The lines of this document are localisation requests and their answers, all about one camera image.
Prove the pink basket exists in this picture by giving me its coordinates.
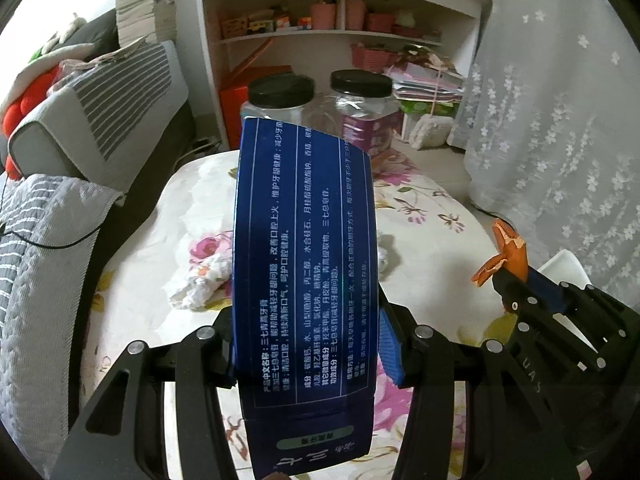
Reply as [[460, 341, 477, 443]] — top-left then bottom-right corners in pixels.
[[350, 44, 396, 73]]

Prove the red plush toy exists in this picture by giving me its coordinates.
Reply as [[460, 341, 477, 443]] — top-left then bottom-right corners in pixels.
[[1, 66, 61, 181]]

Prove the white bookshelf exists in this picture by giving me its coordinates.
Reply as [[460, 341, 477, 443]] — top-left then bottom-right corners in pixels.
[[196, 0, 492, 148]]

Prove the purple label nut jar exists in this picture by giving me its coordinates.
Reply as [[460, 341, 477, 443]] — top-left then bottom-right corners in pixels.
[[326, 70, 402, 158]]

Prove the white trash bin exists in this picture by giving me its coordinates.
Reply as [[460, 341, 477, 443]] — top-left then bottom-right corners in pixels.
[[538, 249, 591, 288]]

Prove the blue toothpaste box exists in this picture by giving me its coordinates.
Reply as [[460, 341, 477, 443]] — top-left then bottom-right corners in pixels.
[[232, 118, 378, 478]]

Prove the crumpled white tissue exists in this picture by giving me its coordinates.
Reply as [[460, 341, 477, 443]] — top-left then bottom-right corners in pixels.
[[164, 252, 232, 311]]

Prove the stack of papers and boxes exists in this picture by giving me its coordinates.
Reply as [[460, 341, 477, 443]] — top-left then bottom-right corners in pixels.
[[385, 44, 465, 140]]

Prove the floral tablecloth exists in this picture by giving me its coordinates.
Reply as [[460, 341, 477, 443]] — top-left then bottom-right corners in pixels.
[[79, 146, 507, 480]]

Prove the orange peel strip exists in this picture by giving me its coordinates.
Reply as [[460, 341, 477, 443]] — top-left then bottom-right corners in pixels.
[[471, 219, 529, 286]]

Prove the clear jar with nuts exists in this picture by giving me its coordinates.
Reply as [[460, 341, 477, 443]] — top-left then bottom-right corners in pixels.
[[240, 73, 316, 127]]

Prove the grey striped sofa cushion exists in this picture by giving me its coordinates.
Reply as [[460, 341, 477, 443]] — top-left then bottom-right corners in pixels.
[[8, 41, 189, 192]]

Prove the white fluffy slipper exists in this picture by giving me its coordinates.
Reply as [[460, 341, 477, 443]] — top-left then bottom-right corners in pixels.
[[409, 115, 454, 150]]

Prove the grey quilted blanket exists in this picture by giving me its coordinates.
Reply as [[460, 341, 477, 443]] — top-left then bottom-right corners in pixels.
[[1, 174, 120, 474]]

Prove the stack of books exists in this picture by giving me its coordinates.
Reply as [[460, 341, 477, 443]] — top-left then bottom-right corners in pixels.
[[115, 0, 177, 47]]

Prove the white floral lace curtain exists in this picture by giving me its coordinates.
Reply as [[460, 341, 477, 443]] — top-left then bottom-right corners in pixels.
[[449, 0, 639, 306]]

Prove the pink flower pot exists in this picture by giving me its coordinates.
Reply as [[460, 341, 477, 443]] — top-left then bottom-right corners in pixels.
[[310, 2, 336, 30]]

